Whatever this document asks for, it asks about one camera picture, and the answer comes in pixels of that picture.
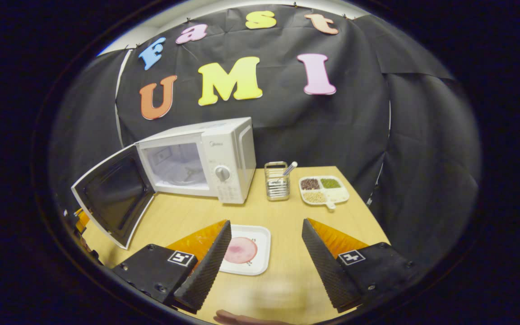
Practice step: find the white divided plate with beans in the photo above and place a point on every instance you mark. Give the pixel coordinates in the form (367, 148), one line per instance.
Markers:
(332, 194)

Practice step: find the white square plate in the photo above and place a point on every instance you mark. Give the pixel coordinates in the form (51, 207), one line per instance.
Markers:
(262, 234)

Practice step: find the pink ham slice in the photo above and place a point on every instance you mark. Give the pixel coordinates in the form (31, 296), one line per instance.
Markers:
(242, 250)

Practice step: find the white microwave oven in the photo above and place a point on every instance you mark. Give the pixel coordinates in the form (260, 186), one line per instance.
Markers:
(228, 149)

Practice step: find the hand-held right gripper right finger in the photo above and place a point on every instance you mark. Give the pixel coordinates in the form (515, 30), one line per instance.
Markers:
(327, 271)

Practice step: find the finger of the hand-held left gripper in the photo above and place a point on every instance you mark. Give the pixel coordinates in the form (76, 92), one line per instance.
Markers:
(82, 219)

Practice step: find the glass turntable plate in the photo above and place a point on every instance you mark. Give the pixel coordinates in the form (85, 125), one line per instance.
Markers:
(188, 177)

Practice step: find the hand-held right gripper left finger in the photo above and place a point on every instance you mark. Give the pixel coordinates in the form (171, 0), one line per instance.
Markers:
(206, 271)

